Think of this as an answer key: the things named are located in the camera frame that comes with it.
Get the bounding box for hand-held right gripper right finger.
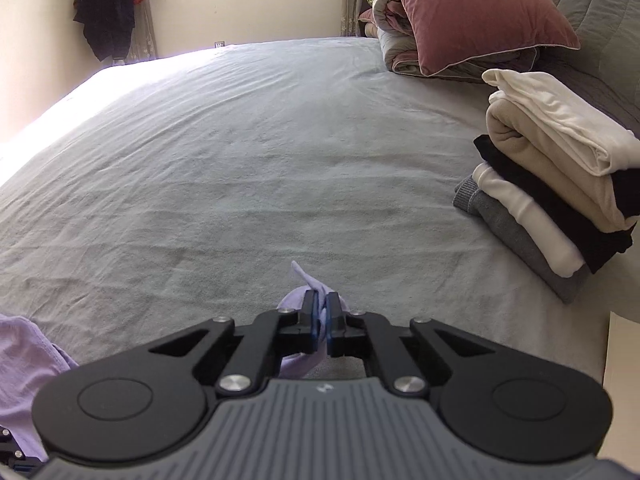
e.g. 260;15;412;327
325;292;496;397

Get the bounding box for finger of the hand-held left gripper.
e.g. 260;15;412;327
0;426;45;477

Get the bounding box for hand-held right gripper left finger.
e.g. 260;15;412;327
149;290;321;397

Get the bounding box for lilac pants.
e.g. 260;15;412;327
0;260;351;463

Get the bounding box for dark hanging clothes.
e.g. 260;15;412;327
72;0;153;62

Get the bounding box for cream folded garment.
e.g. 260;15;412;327
471;162;586;278

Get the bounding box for black folded garment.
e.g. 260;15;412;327
473;134;635;273

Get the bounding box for beige folded garment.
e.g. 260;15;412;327
486;91;640;233

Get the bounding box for folded grey pink quilt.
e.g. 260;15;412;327
372;0;543;83

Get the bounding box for beige paper sheet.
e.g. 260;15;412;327
602;311;640;466

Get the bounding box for white folded garment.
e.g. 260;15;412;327
481;69;640;177

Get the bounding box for large pink velvet pillow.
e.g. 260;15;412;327
387;0;582;77

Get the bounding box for grey quilted headboard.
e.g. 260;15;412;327
520;0;640;126

